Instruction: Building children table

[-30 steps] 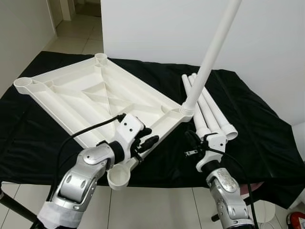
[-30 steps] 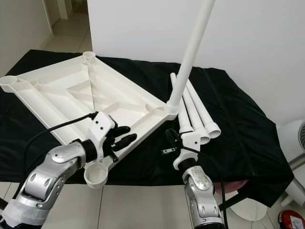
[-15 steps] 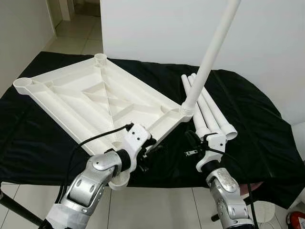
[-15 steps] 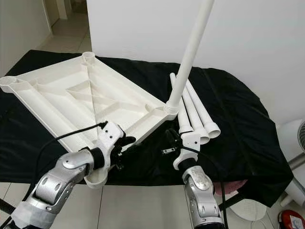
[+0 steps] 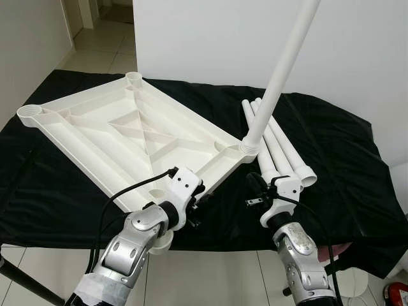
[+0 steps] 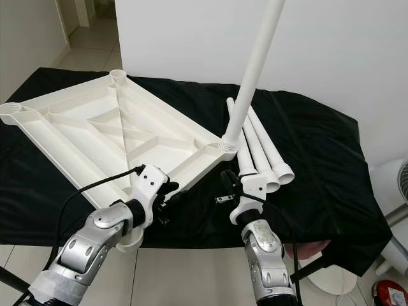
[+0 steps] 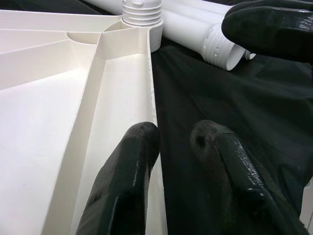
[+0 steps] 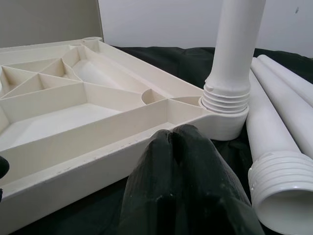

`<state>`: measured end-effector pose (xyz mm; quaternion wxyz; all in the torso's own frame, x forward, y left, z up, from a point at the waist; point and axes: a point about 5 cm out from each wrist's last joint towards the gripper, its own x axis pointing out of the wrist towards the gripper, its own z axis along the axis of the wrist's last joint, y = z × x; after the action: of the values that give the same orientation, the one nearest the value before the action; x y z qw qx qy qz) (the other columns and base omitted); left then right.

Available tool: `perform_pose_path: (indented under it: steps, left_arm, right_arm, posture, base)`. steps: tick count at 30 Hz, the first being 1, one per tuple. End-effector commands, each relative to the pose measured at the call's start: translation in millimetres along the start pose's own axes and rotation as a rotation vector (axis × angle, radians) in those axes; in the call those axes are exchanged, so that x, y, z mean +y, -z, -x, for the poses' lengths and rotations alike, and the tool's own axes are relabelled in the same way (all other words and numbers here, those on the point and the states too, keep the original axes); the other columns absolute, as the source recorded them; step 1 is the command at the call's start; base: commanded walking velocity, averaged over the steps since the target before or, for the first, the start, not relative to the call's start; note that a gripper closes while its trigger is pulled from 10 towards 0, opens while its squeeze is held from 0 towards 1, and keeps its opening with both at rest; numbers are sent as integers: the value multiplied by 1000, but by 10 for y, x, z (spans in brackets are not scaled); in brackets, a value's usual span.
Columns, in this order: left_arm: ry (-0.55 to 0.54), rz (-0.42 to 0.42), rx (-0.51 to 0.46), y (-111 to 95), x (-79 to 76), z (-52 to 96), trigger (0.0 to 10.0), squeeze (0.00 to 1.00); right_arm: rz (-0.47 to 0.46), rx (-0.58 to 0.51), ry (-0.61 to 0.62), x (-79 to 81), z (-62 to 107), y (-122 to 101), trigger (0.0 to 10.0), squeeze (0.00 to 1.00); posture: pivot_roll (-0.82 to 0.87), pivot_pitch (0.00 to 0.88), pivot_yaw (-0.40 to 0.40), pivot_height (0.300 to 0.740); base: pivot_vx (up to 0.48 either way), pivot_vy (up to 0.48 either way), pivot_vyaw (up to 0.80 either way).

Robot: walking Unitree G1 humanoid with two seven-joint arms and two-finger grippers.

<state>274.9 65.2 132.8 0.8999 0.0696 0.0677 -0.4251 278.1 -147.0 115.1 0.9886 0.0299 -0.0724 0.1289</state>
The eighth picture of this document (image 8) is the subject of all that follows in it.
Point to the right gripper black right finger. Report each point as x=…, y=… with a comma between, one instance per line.
x=210, y=195

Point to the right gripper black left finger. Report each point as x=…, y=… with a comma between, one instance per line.
x=156, y=191

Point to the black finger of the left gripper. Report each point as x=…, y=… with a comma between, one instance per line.
x=3, y=167

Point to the white plastic table top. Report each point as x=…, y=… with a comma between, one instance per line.
x=73, y=122

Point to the black tablecloth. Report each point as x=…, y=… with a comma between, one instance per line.
x=171, y=58

